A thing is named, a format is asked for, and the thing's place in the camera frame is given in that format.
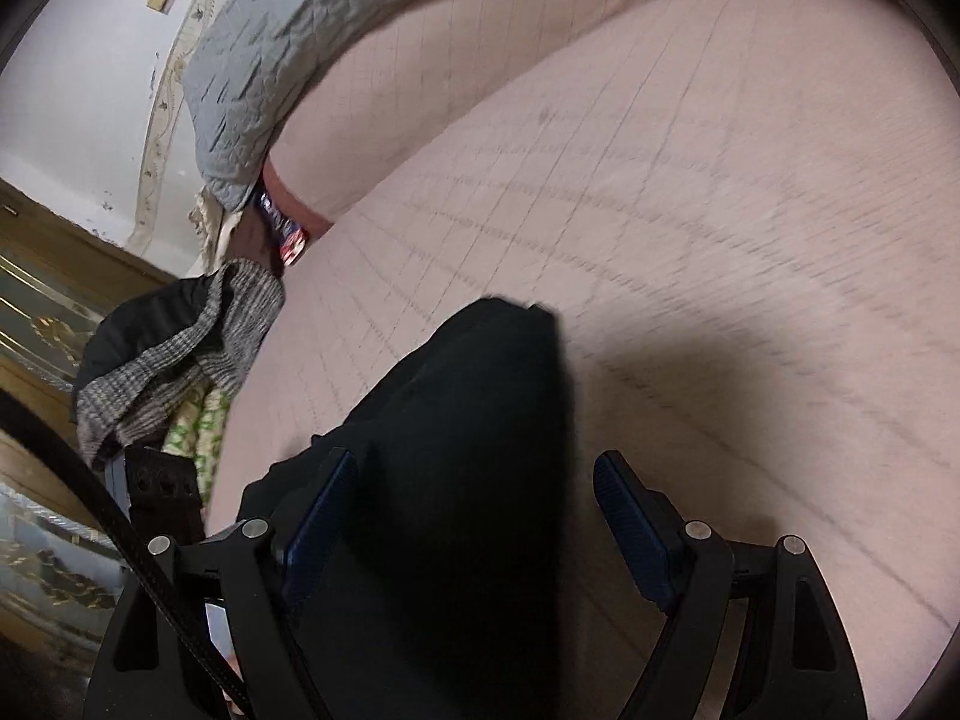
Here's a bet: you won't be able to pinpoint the grey quilted blanket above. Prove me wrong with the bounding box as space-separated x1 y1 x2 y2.
182 0 518 215

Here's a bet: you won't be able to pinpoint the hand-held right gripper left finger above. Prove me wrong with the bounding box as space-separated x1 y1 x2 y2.
82 448 357 720

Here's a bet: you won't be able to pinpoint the cream lace cloth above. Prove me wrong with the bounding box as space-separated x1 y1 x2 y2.
186 184 235 275

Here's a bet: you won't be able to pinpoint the person's left forearm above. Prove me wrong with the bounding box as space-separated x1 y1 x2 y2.
73 259 287 470

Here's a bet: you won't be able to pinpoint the green patterned cloth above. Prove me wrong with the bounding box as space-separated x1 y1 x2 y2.
165 382 230 500

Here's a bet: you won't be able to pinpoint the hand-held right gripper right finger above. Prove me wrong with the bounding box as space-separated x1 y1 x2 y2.
592 450 869 720

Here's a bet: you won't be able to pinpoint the black pants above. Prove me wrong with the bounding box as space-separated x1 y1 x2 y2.
202 296 646 720

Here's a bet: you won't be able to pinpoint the dark cloth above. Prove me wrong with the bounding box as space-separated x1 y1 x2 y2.
75 277 226 391

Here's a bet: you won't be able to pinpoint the pink and brown sofa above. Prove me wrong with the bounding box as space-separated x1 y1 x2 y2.
202 0 960 720

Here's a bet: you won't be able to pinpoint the colourful printed packet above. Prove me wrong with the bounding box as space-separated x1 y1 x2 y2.
255 184 310 265

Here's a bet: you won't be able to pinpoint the black cable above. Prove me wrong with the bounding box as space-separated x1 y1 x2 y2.
0 388 252 720

